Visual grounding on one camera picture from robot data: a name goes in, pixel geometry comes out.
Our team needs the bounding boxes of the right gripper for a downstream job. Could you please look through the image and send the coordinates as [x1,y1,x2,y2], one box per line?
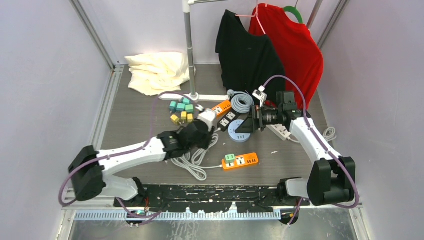
[236,104,283,134]

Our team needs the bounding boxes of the round blue power strip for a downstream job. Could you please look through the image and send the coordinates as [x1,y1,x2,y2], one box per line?
[228,119,251,143]

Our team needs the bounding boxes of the black power strip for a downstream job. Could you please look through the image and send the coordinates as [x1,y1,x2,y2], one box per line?
[217,110,241,132]

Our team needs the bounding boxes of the grey round cable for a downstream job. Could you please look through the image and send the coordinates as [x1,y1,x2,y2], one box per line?
[226,89,256,123]

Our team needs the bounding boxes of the yellow usb charger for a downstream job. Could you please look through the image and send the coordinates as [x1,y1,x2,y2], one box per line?
[170,114,181,126]

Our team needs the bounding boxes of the orange power strip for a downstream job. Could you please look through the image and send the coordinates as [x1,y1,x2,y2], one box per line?
[212,100,232,118]
[221,152,259,171]

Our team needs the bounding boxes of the white usb power strip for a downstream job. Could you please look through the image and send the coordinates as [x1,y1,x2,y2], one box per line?
[266,124,291,141]

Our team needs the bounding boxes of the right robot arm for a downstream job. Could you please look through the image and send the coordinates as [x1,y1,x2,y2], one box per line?
[236,90,359,208]

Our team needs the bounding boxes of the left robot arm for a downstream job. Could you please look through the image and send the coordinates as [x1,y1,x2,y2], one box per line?
[67,118,215,207]

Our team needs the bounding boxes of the white clothes rack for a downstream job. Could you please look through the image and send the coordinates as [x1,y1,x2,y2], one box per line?
[159,0,230,103]

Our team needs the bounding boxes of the black t-shirt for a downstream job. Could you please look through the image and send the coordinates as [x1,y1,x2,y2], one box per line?
[215,10,286,94]

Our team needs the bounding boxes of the cream folded cloth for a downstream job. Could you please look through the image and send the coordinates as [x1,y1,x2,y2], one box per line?
[125,51,190,96]

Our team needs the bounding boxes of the red t-shirt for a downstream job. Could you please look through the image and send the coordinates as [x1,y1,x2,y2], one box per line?
[248,3,324,109]

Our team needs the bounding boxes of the pink hanger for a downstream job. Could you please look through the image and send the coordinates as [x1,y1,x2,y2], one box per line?
[235,0,267,35]

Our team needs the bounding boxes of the green hanger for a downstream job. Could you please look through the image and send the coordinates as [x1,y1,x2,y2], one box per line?
[282,0,304,24]

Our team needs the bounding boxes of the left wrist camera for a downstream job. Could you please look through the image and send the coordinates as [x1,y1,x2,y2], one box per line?
[196,108,217,132]

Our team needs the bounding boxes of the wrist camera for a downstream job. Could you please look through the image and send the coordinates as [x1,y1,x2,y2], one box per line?
[196,108,217,132]
[252,85,268,108]

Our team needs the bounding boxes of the white cable of black strip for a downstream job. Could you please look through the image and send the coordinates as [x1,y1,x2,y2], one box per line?
[190,132,220,167]

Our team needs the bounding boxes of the white cable of far strip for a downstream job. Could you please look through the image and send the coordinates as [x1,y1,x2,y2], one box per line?
[170,156,223,182]

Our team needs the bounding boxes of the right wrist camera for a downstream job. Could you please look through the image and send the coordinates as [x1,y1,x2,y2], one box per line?
[252,85,268,108]

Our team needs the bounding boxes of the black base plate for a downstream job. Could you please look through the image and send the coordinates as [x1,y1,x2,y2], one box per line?
[113,184,310,225]

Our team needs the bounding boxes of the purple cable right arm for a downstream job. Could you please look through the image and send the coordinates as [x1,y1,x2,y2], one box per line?
[261,74,361,227]

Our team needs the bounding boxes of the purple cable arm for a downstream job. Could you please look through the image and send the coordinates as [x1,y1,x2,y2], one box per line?
[261,74,361,227]
[58,91,206,227]

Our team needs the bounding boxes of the white cable bundle right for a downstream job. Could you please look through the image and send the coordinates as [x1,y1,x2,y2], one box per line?
[287,127,338,145]

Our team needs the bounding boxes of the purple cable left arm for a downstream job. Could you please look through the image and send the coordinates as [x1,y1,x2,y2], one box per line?
[58,91,206,227]

